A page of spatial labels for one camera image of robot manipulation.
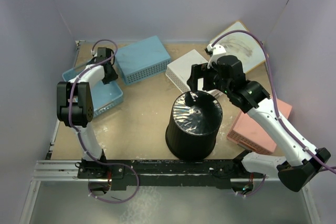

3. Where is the pink plastic basket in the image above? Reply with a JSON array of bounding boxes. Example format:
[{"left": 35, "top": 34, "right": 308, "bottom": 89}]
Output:
[{"left": 227, "top": 112, "right": 277, "bottom": 155}]

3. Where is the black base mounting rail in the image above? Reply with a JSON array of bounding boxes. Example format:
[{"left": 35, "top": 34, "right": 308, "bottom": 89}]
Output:
[{"left": 75, "top": 158, "right": 263, "bottom": 191}]

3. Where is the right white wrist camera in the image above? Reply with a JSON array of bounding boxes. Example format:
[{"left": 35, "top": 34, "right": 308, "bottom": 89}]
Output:
[{"left": 205, "top": 44, "right": 227, "bottom": 69}]

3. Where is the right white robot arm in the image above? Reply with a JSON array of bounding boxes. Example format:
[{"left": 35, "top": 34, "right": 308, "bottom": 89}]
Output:
[{"left": 187, "top": 55, "right": 331, "bottom": 192}]

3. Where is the blue basket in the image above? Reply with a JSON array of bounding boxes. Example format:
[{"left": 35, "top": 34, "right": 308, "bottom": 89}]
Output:
[
  {"left": 115, "top": 36, "right": 172, "bottom": 86},
  {"left": 62, "top": 63, "right": 123, "bottom": 118}
]

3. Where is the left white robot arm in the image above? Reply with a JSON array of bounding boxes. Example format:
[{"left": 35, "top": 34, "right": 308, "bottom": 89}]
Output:
[{"left": 57, "top": 47, "right": 118, "bottom": 178}]

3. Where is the large black plastic bucket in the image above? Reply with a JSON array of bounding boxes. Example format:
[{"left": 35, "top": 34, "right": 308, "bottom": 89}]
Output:
[{"left": 165, "top": 91, "right": 223, "bottom": 161}]

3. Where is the white plastic basket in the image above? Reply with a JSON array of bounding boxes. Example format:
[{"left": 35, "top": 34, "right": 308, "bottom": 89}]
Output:
[{"left": 165, "top": 49, "right": 224, "bottom": 98}]

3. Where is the small whiteboard with wooden frame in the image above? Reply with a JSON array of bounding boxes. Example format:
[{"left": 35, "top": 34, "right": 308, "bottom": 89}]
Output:
[{"left": 218, "top": 33, "right": 266, "bottom": 73}]

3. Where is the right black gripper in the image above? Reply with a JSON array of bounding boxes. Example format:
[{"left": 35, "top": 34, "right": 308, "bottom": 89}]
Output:
[{"left": 187, "top": 62, "right": 232, "bottom": 94}]

